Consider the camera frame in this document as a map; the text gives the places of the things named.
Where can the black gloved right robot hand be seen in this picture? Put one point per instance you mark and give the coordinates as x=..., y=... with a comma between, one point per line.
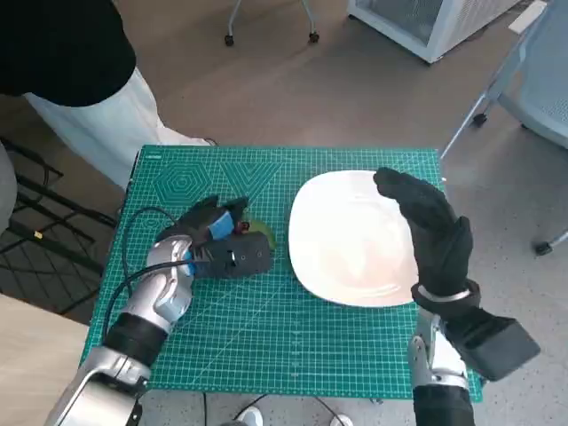
x=439, y=244

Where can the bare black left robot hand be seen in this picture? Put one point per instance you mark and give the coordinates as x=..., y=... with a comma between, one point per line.
x=199, y=219

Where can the red toy grape bunch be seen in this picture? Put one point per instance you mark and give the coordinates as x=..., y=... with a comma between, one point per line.
x=262, y=231

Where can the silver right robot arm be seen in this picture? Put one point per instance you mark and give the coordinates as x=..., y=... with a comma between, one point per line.
x=437, y=368

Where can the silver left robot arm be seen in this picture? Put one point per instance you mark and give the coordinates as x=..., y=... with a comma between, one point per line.
x=164, y=288

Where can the white square plate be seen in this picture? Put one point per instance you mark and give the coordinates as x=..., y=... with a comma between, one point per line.
x=346, y=239

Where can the green cutting mat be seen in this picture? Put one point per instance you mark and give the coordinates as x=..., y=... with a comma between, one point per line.
x=266, y=319

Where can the light blue chair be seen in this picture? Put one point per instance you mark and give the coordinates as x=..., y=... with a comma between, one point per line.
x=546, y=97

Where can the rolling chair base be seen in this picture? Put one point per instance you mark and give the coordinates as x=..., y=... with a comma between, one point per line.
x=228, y=40

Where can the white shoe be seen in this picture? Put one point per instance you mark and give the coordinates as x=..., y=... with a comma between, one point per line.
x=249, y=417
x=341, y=420

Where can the light wooden desk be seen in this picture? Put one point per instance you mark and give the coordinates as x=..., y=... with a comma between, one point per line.
x=35, y=355

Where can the white cabinet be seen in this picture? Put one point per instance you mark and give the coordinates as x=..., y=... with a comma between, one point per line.
x=399, y=22

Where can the person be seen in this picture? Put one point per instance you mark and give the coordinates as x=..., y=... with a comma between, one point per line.
x=53, y=44

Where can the beige card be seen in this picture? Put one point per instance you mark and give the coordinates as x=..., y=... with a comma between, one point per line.
x=528, y=18

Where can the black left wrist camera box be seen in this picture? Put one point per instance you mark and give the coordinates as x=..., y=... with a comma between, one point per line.
x=244, y=257

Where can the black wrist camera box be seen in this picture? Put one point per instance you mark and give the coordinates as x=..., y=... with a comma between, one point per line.
x=501, y=346
x=244, y=257

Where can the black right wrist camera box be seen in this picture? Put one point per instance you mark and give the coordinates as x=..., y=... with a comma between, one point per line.
x=501, y=346

